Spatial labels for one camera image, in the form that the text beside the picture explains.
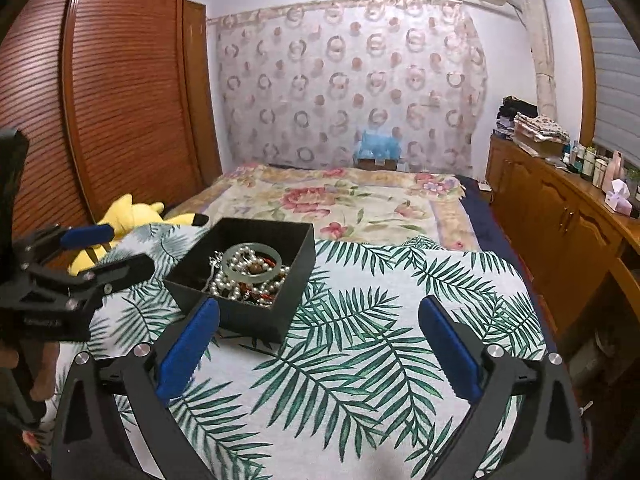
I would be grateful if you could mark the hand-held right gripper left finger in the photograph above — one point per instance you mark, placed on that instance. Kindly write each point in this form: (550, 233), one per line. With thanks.
(190, 350)

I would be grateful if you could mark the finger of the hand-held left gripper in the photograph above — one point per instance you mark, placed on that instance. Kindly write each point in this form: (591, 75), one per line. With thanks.
(87, 235)
(125, 269)

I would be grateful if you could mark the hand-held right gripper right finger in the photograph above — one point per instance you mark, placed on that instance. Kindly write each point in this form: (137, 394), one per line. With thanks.
(450, 350)

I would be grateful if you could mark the black box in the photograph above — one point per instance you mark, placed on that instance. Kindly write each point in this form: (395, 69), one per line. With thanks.
(260, 320)

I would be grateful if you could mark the pale green jade bangle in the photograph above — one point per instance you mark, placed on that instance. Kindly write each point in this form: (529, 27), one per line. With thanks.
(231, 271)

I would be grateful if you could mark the person's left hand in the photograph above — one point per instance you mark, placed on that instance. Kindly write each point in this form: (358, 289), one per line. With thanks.
(44, 370)

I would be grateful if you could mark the yellow plush toy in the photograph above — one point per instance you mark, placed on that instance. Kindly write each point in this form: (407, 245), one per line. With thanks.
(125, 210)

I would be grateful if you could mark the leaf print blanket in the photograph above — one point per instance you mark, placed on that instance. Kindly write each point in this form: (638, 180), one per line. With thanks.
(350, 385)

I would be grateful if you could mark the dark blue bed sheet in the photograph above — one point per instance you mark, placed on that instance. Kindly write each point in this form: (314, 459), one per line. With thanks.
(500, 240)

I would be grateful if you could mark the wooden slatted wardrobe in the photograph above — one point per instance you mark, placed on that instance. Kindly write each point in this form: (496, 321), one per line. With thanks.
(125, 85)

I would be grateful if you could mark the wooden cabinet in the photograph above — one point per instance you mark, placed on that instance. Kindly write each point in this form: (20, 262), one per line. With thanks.
(550, 210)

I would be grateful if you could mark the floral blanket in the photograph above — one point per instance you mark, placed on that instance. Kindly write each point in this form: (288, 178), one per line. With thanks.
(325, 210)

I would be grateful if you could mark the blue plush toy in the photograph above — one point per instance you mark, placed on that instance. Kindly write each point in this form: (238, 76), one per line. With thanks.
(377, 145)

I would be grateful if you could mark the group of bottles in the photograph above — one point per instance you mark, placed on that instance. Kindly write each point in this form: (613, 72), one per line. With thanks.
(587, 162)

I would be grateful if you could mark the stack of folded cloths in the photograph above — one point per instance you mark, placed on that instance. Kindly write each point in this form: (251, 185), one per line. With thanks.
(540, 127)

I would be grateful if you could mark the circle patterned curtain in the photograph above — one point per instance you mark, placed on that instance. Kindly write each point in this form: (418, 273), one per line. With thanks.
(325, 85)

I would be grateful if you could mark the grey window blind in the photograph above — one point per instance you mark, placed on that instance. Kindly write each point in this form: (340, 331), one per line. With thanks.
(615, 85)

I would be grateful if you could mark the wrapped wall pipe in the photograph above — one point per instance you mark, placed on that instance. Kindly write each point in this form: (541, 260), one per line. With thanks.
(542, 60)

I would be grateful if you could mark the wooden window frame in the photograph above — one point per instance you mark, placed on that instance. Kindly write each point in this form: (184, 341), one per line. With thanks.
(575, 35)

